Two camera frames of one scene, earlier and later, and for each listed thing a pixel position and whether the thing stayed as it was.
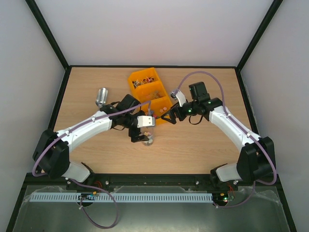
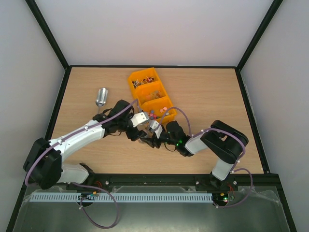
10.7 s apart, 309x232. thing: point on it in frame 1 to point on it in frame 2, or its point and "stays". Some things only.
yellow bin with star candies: [156, 108] stays
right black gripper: [177, 113] to [157, 139]
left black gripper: [132, 134] stays
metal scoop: [102, 97] stays
